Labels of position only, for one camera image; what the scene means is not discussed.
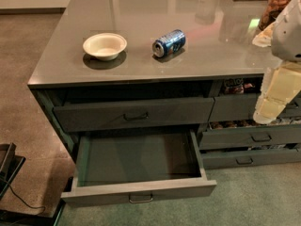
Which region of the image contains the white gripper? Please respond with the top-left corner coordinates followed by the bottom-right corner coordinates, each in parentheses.
top-left (253, 0), bottom-right (301, 124)

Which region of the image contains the blue pepsi can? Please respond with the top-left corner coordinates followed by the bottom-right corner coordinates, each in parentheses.
top-left (152, 29), bottom-right (186, 57)

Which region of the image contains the snack bag in drawer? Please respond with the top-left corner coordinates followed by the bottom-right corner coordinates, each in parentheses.
top-left (224, 78), bottom-right (244, 94)

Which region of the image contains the grey middle right drawer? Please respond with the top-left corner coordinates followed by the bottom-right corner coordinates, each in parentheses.
top-left (198, 121), bottom-right (301, 150)

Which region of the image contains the grey top right drawer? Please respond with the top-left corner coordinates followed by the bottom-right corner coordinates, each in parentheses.
top-left (209, 93), bottom-right (301, 121)

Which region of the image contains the grey bottom right drawer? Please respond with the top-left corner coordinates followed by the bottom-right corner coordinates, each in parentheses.
top-left (201, 148), bottom-right (301, 170)

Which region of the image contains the open grey middle drawer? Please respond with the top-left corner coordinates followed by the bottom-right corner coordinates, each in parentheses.
top-left (61, 129), bottom-right (216, 205)

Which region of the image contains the grey top left drawer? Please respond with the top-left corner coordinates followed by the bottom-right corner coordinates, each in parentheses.
top-left (54, 97), bottom-right (214, 133)

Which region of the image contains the glass jar of snacks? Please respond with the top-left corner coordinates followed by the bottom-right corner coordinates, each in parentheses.
top-left (258, 0), bottom-right (291, 30)

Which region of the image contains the grey cabinet with counter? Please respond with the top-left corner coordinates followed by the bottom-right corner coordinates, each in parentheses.
top-left (26, 0), bottom-right (301, 170)

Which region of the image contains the white ceramic bowl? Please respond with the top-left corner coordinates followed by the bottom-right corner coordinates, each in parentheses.
top-left (83, 33), bottom-right (127, 61)

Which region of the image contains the black floor stand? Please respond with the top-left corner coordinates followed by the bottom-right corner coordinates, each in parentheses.
top-left (0, 143), bottom-right (25, 200)

